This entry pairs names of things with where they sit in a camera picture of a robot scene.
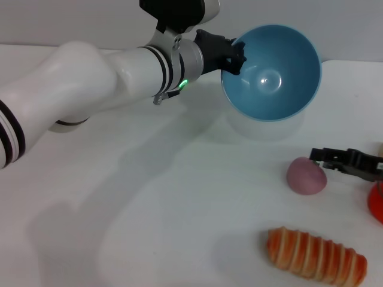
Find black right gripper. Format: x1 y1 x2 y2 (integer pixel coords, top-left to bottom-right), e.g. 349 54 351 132
309 146 383 182

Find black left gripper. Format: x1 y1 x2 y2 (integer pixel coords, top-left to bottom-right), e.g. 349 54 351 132
193 29 247 75

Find pink toy peach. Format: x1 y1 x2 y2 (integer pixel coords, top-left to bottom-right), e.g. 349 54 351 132
286 157 327 196

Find blue bowl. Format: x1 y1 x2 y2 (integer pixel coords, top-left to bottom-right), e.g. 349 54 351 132
220 25 323 122

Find red round object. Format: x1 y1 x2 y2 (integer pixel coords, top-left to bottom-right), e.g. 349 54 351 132
367 181 383 225

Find orange striped toy bread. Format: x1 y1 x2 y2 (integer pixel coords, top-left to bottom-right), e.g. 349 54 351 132
266 226 368 286

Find black wrist cable silver plugs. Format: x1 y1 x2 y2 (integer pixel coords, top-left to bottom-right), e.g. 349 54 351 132
153 88 180 105

